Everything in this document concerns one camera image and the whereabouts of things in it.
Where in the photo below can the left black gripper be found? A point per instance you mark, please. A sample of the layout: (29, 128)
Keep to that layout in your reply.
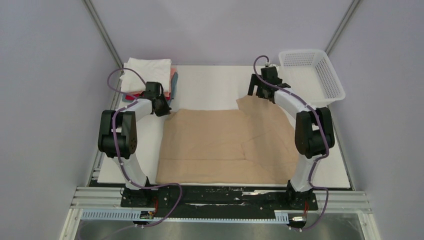
(166, 110)

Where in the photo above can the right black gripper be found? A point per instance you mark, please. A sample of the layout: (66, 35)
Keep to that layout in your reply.
(256, 81)

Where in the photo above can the beige t shirt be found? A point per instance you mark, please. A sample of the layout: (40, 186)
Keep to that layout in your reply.
(253, 144)

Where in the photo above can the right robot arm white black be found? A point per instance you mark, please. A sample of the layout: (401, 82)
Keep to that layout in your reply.
(314, 133)

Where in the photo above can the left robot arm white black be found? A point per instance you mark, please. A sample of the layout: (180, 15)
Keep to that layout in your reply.
(118, 136)

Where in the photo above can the white folded t shirt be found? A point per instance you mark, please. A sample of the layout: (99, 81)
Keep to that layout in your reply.
(157, 70)

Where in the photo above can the blue grey folded t shirt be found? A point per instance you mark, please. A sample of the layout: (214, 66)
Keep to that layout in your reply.
(173, 86)

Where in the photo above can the red folded t shirt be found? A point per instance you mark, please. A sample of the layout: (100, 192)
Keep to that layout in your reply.
(127, 97)

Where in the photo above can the pink folded t shirt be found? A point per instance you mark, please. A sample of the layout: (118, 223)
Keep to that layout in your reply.
(172, 71)

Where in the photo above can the white plastic basket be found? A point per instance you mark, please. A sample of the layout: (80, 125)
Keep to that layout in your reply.
(311, 75)

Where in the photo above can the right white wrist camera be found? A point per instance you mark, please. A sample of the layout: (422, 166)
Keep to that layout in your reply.
(270, 65)

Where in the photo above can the left side aluminium rail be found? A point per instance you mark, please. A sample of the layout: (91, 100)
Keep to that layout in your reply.
(106, 150)

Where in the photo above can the left corner aluminium post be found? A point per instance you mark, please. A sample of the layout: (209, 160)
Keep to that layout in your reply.
(91, 9)

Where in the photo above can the corner aluminium post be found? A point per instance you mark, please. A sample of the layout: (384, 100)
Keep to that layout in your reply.
(91, 9)
(351, 10)

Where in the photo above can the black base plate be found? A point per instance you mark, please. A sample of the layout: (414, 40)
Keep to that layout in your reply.
(202, 201)

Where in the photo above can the right corner aluminium post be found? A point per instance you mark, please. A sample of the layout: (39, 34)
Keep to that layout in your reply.
(351, 10)

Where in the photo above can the aluminium frame rail front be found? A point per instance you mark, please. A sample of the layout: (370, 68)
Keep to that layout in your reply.
(110, 198)

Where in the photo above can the white slotted cable duct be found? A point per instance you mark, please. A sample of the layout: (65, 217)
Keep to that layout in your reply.
(138, 216)

